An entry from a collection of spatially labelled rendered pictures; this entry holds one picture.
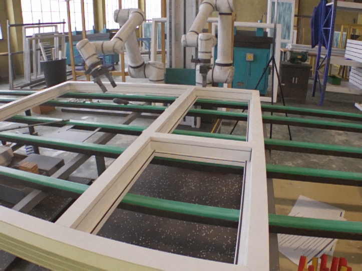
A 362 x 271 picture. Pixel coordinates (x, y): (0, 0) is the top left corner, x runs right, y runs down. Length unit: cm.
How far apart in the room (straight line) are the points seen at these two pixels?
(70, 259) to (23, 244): 13
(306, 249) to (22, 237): 86
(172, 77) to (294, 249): 204
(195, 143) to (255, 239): 50
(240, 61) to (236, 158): 441
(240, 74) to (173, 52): 288
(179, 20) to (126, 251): 234
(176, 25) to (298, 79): 309
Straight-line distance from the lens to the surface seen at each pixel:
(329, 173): 102
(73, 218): 64
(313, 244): 103
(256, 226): 60
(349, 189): 142
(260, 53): 528
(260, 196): 69
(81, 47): 169
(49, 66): 591
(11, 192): 136
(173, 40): 261
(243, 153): 95
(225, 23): 228
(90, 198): 69
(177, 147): 98
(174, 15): 261
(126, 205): 79
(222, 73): 232
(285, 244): 100
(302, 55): 529
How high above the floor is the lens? 133
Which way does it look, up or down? 23 degrees down
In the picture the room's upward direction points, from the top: straight up
